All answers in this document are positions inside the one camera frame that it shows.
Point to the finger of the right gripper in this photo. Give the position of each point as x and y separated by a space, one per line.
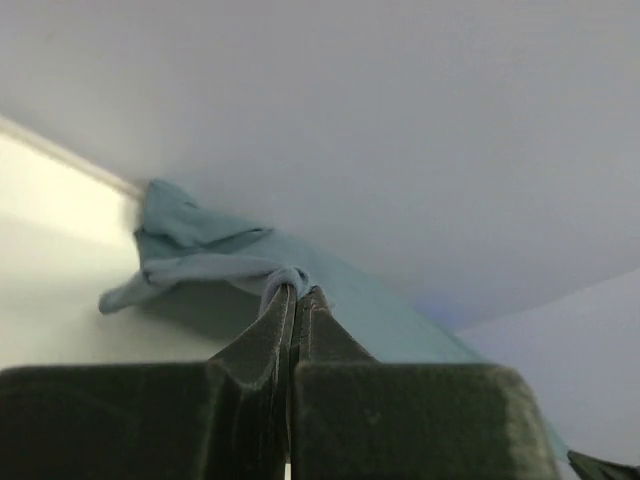
590 468

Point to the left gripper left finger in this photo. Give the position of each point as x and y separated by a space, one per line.
223 418

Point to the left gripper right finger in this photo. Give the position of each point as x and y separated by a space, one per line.
353 417

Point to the grey-blue t shirt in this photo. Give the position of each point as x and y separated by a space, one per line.
181 244

